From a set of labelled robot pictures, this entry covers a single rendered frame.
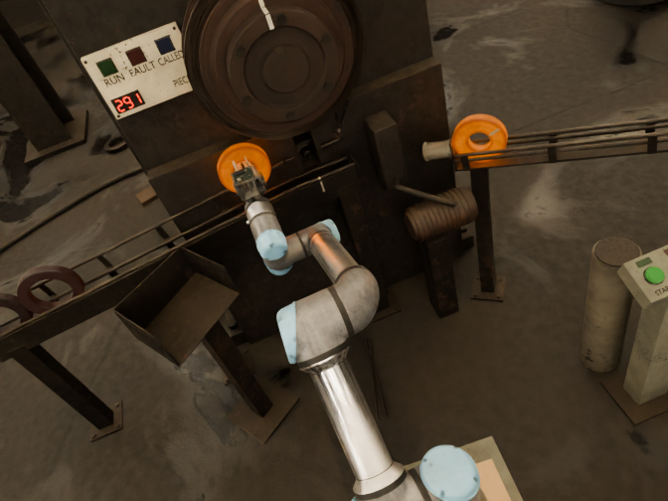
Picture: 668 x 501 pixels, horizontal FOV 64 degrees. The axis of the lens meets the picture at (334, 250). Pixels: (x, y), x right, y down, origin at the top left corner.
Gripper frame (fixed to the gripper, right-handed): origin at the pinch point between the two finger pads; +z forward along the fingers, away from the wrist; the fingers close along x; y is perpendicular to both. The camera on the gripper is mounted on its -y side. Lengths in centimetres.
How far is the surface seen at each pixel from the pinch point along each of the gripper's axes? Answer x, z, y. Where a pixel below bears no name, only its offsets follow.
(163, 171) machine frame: 22.6, 7.9, 1.1
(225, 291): 18.9, -28.5, -16.8
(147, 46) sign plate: 9.9, 18.6, 33.5
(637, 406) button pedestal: -83, -96, -62
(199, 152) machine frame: 10.9, 10.4, 0.4
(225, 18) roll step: -11.1, 4.5, 41.9
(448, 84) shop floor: -123, 107, -115
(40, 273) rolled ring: 68, -4, -7
